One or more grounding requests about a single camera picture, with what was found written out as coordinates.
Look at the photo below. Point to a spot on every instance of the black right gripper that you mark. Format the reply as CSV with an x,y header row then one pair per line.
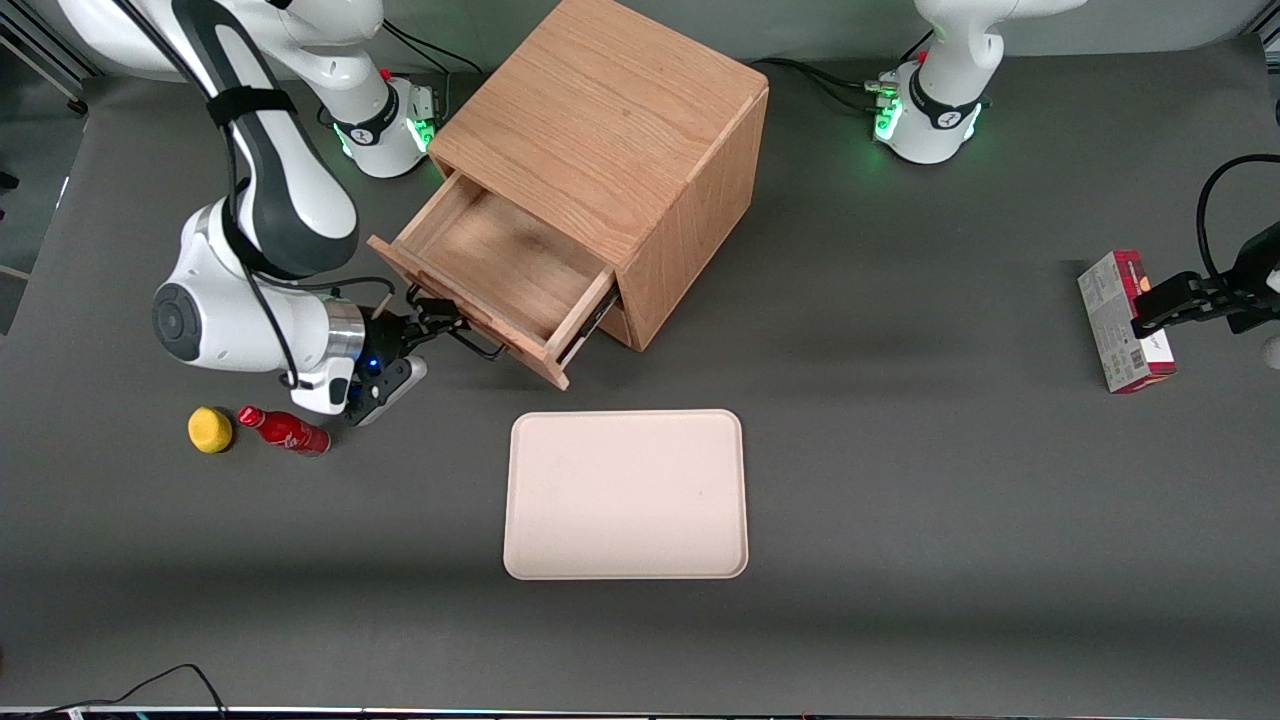
x,y
388,335

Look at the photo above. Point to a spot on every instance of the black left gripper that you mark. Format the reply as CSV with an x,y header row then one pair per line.
x,y
1254,270

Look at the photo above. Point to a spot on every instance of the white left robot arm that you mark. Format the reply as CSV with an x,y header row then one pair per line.
x,y
950,60

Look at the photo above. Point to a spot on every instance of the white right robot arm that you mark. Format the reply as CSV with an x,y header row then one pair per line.
x,y
230,320

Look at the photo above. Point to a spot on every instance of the red and grey carton box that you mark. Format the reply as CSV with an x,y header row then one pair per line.
x,y
1115,320

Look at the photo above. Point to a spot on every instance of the red bottle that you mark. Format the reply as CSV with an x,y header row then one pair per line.
x,y
285,430

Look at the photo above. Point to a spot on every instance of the yellow lemon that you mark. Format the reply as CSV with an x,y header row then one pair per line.
x,y
210,430

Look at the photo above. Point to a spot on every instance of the beige plastic tray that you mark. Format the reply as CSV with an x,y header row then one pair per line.
x,y
625,495

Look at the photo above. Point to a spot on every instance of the wooden cabinet body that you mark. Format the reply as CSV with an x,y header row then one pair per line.
x,y
600,120

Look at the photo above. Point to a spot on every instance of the aluminium frame profile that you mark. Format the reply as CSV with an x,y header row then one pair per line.
x,y
30,47

